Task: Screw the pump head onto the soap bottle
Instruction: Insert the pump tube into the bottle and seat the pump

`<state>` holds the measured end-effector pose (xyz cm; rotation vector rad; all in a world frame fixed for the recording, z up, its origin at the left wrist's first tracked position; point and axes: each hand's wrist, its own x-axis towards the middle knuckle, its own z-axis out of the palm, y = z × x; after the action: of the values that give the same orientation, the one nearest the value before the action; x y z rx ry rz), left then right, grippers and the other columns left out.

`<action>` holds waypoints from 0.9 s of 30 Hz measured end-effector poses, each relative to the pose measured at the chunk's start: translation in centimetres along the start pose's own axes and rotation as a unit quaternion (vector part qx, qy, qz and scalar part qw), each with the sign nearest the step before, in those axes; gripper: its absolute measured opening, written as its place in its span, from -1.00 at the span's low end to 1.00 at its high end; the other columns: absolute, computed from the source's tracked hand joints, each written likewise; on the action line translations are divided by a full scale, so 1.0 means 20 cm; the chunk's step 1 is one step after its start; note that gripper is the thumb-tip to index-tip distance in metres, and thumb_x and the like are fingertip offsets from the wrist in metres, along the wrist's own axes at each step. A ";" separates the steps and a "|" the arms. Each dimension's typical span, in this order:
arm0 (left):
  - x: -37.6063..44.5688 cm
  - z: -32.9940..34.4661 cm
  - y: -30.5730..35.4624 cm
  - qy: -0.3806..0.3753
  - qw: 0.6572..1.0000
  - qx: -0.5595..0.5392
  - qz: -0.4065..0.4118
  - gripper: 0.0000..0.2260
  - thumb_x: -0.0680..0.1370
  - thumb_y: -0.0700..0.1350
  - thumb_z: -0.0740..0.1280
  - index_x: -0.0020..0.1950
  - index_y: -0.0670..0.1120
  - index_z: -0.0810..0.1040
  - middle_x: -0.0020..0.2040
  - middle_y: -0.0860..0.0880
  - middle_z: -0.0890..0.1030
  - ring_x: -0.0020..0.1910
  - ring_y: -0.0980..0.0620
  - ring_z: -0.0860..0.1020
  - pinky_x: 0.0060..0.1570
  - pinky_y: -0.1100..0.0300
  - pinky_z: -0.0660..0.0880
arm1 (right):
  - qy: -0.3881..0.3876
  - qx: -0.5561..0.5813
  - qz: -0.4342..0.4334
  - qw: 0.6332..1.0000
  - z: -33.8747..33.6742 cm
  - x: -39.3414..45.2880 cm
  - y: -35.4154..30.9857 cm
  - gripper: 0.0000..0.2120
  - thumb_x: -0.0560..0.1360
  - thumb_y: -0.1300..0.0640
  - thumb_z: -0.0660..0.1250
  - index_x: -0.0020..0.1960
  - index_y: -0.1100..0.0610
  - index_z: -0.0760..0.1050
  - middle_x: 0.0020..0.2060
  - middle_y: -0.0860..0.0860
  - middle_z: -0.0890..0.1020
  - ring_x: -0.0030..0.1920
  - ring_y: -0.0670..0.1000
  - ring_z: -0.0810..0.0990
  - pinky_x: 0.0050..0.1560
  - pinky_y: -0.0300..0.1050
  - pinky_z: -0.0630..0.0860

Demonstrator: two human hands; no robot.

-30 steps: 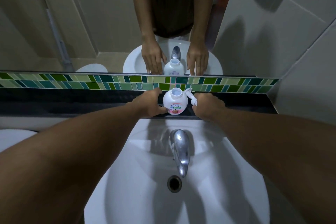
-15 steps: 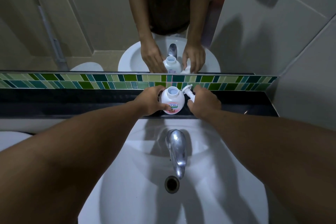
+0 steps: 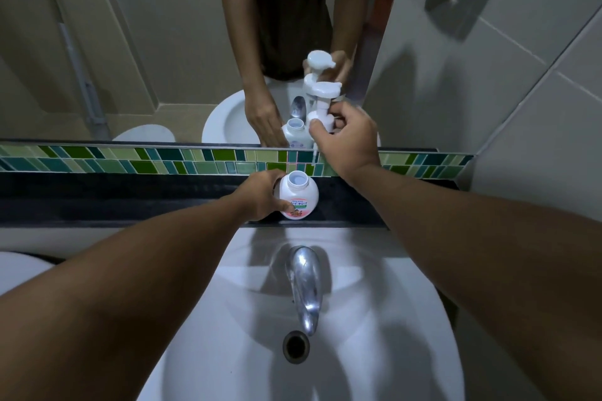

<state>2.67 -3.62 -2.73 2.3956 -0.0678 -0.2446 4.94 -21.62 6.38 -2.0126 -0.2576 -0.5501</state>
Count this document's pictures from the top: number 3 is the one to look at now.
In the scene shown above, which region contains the person's right hand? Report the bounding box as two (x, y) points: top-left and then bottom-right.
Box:
(308, 101), (382, 186)

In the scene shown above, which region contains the person's left hand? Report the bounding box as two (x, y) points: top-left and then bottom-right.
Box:
(230, 169), (295, 222)

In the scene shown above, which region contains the white soap bottle pink label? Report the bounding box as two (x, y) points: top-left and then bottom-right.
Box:
(278, 170), (320, 221)

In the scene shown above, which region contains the white foam pump head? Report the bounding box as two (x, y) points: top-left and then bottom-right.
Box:
(305, 81), (347, 155)

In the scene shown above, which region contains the person's right forearm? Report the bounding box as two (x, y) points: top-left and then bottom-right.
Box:
(350, 163), (602, 401)

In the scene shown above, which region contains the person's left forearm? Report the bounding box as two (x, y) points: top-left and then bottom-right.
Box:
(0, 194), (246, 401)

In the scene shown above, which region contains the chrome faucet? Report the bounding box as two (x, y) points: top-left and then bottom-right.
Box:
(285, 246), (324, 337)

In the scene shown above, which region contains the metal sink drain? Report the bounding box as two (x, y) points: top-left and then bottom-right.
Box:
(282, 330), (311, 365)

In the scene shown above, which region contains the white ceramic sink basin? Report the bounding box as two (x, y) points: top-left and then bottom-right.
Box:
(136, 222), (466, 401)

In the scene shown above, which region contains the white ceramic fixture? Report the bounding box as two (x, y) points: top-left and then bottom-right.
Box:
(0, 251), (55, 296)

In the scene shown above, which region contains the wall mirror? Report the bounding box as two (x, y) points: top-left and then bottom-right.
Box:
(0, 0), (411, 144)

